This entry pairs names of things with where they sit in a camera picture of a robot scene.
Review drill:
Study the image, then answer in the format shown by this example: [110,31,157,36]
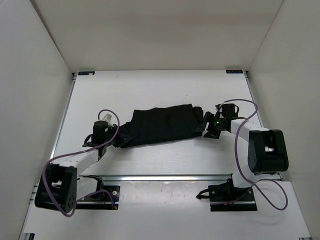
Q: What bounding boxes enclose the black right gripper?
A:
[195,112,226,139]

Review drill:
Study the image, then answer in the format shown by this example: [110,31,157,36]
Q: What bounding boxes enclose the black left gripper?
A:
[104,123,133,148]

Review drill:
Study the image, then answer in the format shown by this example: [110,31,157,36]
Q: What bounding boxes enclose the black pleated skirt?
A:
[112,104,204,149]

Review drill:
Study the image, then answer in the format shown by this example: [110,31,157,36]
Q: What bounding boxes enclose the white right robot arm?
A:
[196,103,289,200]

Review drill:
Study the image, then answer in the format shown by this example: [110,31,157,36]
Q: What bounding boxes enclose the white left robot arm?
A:
[34,120,119,218]

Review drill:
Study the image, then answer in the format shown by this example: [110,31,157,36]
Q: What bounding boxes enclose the left corner marker sticker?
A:
[77,71,95,76]

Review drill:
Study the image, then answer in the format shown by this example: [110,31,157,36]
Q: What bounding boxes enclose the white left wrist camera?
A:
[99,113,112,124]

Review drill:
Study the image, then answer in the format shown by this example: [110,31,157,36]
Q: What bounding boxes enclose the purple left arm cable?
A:
[41,108,121,218]

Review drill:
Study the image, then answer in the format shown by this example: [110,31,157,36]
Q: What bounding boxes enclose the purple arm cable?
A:
[41,108,121,218]
[216,98,288,210]

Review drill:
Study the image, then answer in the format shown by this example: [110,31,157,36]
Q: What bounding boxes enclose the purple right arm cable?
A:
[216,98,288,210]

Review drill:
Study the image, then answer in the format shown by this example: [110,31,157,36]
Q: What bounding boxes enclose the aluminium table edge rail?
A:
[99,174,236,183]

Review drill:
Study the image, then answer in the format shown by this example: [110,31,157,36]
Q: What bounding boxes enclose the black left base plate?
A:
[76,175,121,211]

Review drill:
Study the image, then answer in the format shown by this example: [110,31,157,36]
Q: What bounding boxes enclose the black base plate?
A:
[76,175,121,211]
[196,180,258,212]

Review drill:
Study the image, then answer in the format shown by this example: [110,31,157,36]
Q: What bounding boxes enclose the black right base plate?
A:
[196,180,258,212]

